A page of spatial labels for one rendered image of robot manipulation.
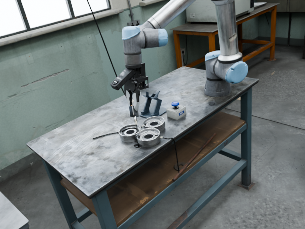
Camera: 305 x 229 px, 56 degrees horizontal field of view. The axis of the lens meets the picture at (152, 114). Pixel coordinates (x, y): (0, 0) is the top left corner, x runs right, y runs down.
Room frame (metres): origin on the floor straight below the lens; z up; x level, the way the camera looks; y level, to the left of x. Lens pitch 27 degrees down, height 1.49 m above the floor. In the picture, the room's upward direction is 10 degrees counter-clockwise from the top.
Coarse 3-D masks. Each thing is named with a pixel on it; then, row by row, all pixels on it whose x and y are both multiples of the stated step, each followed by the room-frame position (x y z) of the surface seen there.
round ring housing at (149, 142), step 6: (138, 132) 1.11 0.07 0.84; (144, 132) 1.12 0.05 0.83; (156, 132) 1.10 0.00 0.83; (138, 138) 1.08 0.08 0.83; (144, 138) 1.07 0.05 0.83; (150, 138) 1.06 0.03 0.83; (156, 138) 1.04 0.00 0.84; (144, 144) 1.03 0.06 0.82; (150, 144) 1.03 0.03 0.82; (156, 144) 1.05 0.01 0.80
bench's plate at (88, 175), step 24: (192, 72) 1.85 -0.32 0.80; (168, 96) 1.53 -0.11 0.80; (192, 96) 1.47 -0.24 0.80; (72, 120) 1.43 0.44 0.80; (96, 120) 1.38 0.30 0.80; (120, 120) 1.33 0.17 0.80; (168, 120) 1.24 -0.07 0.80; (192, 120) 1.20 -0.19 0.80; (48, 144) 1.21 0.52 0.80; (72, 144) 1.17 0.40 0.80; (96, 144) 1.14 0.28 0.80; (120, 144) 1.10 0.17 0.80; (72, 168) 0.98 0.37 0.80; (96, 168) 0.95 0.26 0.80; (120, 168) 0.93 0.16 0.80; (96, 192) 0.82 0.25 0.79
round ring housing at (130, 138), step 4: (128, 124) 1.20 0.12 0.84; (132, 124) 1.19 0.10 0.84; (124, 128) 1.19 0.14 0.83; (140, 128) 1.14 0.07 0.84; (120, 132) 1.16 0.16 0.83; (124, 132) 1.15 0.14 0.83; (128, 132) 1.16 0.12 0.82; (132, 132) 1.17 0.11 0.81; (120, 136) 1.12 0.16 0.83; (124, 136) 1.10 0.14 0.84; (128, 136) 1.10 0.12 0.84; (132, 136) 1.10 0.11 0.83; (124, 140) 1.10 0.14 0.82; (128, 140) 1.10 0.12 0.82; (132, 140) 1.10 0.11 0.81; (136, 140) 1.11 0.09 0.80
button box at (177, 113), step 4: (168, 108) 1.29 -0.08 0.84; (172, 108) 1.28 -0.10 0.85; (176, 108) 1.27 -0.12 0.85; (180, 108) 1.27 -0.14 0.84; (184, 108) 1.27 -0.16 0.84; (168, 112) 1.27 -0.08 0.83; (172, 112) 1.25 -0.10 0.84; (176, 112) 1.23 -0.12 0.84; (180, 112) 1.25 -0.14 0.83; (184, 112) 1.27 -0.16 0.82; (168, 116) 1.28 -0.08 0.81; (172, 116) 1.25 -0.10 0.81; (176, 116) 1.23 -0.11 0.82; (180, 116) 1.25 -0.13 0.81
